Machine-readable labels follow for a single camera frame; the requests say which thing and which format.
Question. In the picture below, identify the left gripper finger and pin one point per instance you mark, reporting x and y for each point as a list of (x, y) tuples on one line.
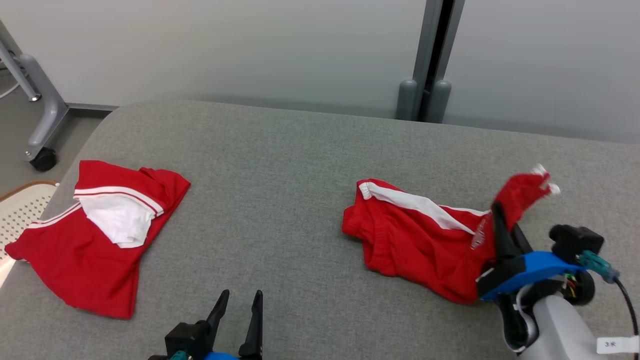
[(219, 312), (254, 320)]

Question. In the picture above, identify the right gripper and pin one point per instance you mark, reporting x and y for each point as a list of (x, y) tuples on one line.
[(515, 325)]

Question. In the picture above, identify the red shorts white stripe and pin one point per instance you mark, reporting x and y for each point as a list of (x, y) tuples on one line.
[(415, 240)]

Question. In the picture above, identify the red shirt white trim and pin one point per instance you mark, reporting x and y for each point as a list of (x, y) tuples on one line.
[(90, 260)]

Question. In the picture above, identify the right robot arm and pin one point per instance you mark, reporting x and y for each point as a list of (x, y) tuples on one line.
[(565, 330)]

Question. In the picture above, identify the white label tag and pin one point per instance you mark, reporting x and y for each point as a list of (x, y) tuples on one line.
[(617, 345)]

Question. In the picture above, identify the white perforated laundry basket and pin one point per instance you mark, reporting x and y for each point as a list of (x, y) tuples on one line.
[(22, 212)]

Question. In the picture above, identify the black caster wheel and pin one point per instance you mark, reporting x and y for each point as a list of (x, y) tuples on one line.
[(44, 160)]

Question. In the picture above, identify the grey wheeled stand leg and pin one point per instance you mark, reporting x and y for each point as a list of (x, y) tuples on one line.
[(50, 100)]

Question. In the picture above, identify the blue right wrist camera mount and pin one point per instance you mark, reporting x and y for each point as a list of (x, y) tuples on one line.
[(530, 270)]

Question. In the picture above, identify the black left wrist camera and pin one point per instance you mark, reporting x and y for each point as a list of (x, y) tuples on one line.
[(187, 337)]

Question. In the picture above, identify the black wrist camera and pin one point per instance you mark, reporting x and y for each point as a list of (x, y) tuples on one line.
[(187, 337), (575, 242)]

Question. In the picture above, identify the green left camera connector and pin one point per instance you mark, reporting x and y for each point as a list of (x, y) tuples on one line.
[(177, 356)]

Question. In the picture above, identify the green camera connector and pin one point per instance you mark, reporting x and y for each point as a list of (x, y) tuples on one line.
[(600, 266), (177, 356)]

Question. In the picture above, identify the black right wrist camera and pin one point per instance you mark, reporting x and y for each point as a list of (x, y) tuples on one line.
[(575, 242)]

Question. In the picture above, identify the green right camera connector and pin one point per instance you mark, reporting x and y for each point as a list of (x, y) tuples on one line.
[(600, 266)]

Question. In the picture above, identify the grey cylindrical post foot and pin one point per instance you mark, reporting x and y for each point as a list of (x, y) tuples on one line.
[(407, 100), (441, 102)]

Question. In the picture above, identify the grey metal partition post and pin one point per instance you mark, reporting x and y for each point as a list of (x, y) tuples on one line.
[(430, 45)]

